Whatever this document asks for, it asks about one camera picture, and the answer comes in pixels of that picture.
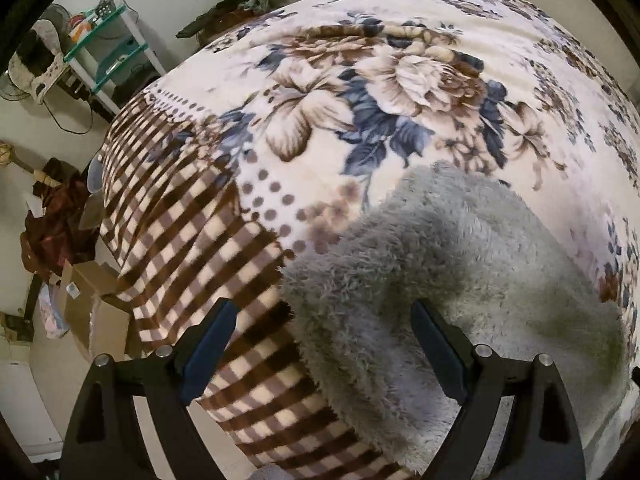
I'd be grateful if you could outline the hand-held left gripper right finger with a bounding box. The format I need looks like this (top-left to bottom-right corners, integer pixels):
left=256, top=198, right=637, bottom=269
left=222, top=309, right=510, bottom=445
left=410, top=298, right=587, bottom=480

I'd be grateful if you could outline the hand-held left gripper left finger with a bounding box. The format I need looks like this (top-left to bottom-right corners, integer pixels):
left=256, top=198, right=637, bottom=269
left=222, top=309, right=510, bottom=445
left=58, top=297, right=239, bottom=480

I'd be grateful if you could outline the grey fluffy towel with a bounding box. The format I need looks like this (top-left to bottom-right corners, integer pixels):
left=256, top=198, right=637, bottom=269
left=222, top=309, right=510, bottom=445
left=280, top=161, right=628, bottom=471

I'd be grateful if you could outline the cardboard box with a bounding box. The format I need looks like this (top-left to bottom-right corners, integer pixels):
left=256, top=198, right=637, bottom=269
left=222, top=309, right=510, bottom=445
left=55, top=260, right=136, bottom=361

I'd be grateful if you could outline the dark red cloth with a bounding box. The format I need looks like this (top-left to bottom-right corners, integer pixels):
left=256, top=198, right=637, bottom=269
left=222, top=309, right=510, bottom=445
left=20, top=157, right=103, bottom=281

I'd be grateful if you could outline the floral printed blanket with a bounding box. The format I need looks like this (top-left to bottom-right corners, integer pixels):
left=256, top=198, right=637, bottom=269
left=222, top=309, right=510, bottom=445
left=97, top=0, right=640, bottom=480

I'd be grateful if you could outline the white shelf rack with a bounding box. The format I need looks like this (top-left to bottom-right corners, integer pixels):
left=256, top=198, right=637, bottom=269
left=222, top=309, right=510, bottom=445
left=62, top=4, right=167, bottom=122

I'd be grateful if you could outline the dark clothes pile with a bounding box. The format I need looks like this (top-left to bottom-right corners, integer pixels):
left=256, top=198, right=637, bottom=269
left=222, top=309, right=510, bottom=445
left=176, top=0, right=281, bottom=43

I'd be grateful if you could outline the white electric fan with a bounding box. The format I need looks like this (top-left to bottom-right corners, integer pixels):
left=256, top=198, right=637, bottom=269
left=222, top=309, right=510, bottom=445
left=7, top=20, right=68, bottom=103

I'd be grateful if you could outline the black cable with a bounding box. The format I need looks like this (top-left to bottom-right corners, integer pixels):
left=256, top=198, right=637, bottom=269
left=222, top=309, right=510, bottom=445
left=45, top=95, right=96, bottom=136

